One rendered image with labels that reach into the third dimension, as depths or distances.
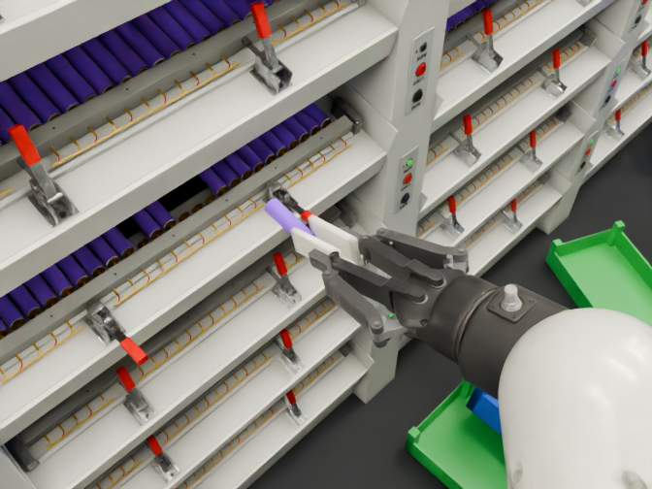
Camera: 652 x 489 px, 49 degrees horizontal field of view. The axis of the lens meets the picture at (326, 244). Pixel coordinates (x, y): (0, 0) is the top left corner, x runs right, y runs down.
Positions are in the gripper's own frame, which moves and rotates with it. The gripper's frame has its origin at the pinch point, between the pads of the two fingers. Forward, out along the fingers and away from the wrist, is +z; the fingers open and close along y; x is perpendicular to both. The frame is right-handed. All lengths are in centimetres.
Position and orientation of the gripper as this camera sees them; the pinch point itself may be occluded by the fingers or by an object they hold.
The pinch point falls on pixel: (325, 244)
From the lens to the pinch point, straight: 74.1
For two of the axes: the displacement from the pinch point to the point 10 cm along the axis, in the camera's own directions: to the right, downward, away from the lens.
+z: -6.8, -3.6, 6.4
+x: 1.8, 7.6, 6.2
